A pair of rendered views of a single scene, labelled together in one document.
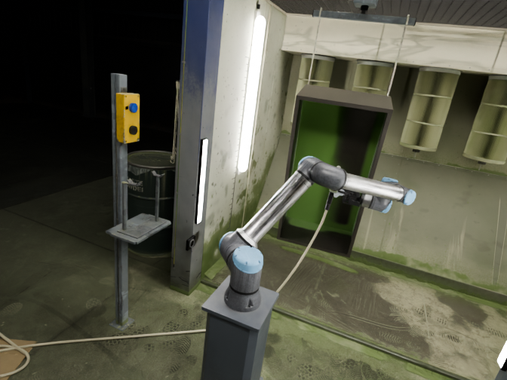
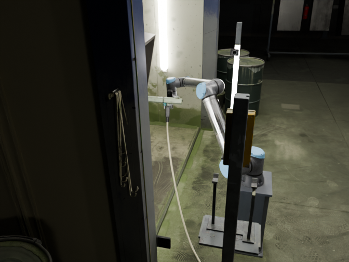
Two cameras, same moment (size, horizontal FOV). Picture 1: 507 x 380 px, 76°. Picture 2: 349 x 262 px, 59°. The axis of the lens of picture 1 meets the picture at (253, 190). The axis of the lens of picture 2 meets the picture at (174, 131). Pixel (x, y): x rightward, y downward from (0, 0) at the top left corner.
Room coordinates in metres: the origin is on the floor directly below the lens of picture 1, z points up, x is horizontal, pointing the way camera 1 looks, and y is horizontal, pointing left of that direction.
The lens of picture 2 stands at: (2.13, 1.88, 2.06)
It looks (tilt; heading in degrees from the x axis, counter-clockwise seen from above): 27 degrees down; 265
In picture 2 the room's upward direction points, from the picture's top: 1 degrees counter-clockwise
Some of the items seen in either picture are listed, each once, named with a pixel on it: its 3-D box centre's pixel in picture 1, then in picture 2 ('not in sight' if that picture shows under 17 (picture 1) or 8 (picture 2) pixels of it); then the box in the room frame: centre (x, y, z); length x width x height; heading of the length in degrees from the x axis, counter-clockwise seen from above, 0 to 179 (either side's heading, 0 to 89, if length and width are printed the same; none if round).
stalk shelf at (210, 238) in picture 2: (139, 227); (229, 233); (1.73, 0.64, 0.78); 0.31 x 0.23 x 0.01; 160
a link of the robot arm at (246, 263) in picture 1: (246, 267); (252, 159); (1.39, -0.02, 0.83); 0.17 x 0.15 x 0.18; 24
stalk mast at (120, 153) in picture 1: (121, 216); (228, 248); (1.78, 0.78, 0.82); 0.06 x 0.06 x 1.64; 70
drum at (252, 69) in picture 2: not in sight; (243, 88); (0.63, -2.72, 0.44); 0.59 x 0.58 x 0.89; 85
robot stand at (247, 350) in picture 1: (235, 347); (247, 212); (1.38, -0.02, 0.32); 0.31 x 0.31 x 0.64; 70
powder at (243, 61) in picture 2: not in sight; (245, 62); (0.63, -2.72, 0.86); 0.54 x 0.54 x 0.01
